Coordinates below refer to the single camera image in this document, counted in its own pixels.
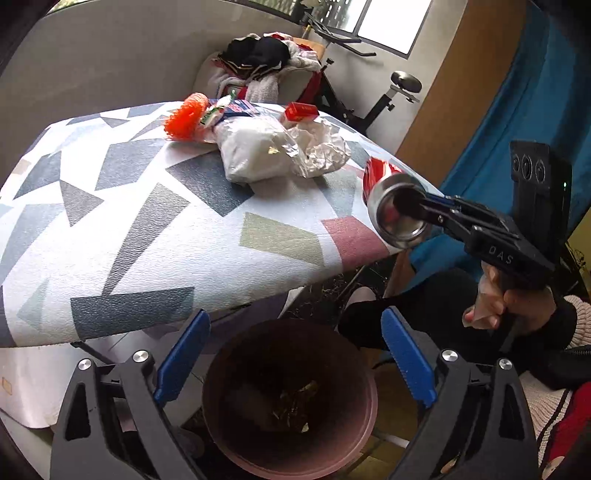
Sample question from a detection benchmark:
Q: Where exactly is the cream armchair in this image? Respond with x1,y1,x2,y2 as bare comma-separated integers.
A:
191,51,319,107

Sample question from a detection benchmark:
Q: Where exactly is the person's right forearm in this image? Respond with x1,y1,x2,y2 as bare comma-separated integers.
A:
517,293,591,393

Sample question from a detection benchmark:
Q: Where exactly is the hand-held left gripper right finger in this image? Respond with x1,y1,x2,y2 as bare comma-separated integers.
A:
381,306,541,480

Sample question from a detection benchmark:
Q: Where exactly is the wooden panel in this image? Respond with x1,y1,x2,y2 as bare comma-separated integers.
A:
397,0,529,162

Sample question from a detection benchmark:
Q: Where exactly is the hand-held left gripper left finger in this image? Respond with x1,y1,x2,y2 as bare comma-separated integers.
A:
50,308,212,480

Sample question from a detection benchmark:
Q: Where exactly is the person's right hand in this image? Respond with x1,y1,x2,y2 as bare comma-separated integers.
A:
463,265,557,335

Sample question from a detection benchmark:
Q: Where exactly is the green white wrapper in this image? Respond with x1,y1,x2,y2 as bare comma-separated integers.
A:
198,102,229,130

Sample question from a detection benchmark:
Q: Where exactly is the black exercise bike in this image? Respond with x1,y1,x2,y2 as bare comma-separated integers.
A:
295,0,423,134

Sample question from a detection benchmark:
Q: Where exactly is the person's right leg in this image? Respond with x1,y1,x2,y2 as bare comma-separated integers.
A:
338,268,513,365

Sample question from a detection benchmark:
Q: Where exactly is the person's torso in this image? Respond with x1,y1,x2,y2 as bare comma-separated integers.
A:
519,369,591,480

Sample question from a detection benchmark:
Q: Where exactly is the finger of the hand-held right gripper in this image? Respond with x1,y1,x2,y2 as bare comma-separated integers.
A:
418,193,520,241
396,187,481,245

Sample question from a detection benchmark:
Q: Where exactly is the red drink can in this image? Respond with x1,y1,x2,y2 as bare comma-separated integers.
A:
361,157,432,250

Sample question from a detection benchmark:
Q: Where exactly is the small red box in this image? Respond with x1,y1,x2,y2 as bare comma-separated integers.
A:
283,102,319,123

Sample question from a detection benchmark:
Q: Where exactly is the pile of clothes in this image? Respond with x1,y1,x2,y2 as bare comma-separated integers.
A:
210,32,324,104

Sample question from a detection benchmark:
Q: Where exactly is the orange mesh scrubber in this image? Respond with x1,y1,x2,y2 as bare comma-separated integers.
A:
164,92,213,141

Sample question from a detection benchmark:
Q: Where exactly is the white plastic bag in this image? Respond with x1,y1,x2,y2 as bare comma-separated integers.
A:
215,115,296,185

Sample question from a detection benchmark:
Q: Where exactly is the clear plastic wrap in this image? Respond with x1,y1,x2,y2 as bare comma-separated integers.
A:
281,122,352,178

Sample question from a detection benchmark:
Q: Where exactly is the gold foil wrapper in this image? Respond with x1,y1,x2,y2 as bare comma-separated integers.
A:
272,381,319,435

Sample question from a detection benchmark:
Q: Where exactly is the patterned ironing board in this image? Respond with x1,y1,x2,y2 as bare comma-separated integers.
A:
0,102,446,430

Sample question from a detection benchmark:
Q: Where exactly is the window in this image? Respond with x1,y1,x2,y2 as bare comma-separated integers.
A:
277,0,435,58

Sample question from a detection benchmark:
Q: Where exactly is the red blue wrapper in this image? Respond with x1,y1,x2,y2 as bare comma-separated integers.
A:
224,96,262,118

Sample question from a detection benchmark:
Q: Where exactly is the blue fabric curtain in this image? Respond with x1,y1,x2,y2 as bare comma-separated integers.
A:
411,0,591,278

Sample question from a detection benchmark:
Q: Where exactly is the pink plastic bin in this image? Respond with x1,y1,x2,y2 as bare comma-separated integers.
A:
201,318,379,478

